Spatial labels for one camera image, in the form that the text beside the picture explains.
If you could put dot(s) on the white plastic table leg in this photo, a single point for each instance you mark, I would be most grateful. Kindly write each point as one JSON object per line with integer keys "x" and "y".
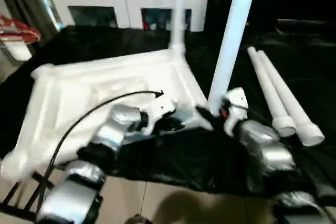
{"x": 291, "y": 106}
{"x": 178, "y": 9}
{"x": 270, "y": 90}
{"x": 233, "y": 35}

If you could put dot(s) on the white plastic table top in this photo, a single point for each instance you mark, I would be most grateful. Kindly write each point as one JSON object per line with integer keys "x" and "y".
{"x": 79, "y": 93}

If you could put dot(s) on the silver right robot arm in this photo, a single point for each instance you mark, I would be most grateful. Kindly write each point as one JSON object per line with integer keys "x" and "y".
{"x": 262, "y": 150}

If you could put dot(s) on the black work mat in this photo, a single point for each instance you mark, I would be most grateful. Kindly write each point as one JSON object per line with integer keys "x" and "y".
{"x": 184, "y": 161}

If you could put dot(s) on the black flat bar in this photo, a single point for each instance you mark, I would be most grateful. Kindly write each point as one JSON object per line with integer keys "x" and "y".
{"x": 307, "y": 24}

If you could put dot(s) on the black folding table frame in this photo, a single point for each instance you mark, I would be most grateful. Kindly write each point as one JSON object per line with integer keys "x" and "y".
{"x": 23, "y": 200}

